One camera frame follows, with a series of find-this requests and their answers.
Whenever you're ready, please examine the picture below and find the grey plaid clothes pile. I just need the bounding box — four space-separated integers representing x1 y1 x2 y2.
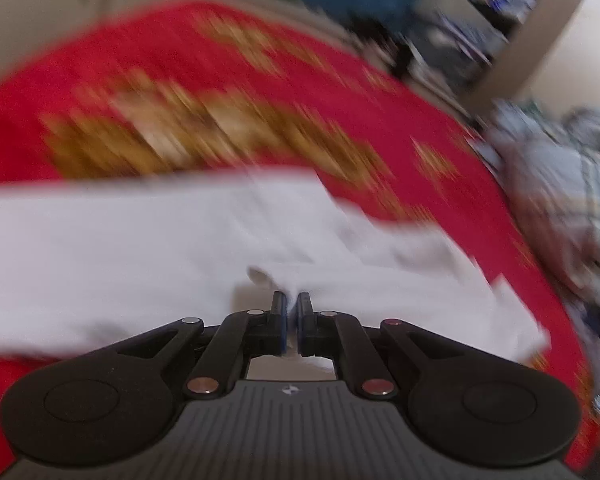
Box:
472 100 600 306

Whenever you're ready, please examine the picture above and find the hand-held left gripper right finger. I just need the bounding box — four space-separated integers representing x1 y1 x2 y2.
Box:
296 292 469 399

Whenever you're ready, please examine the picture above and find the cluttered shelf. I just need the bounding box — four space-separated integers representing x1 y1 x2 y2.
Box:
400 0 556 88

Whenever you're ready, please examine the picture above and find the red gold-printed blanket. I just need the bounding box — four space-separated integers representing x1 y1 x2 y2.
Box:
0 0 600 467

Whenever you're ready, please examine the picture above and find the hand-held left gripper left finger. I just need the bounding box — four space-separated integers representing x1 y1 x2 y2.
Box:
111 291 288 401

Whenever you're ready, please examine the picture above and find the white cloth garment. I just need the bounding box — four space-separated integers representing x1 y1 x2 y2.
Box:
0 167 552 377

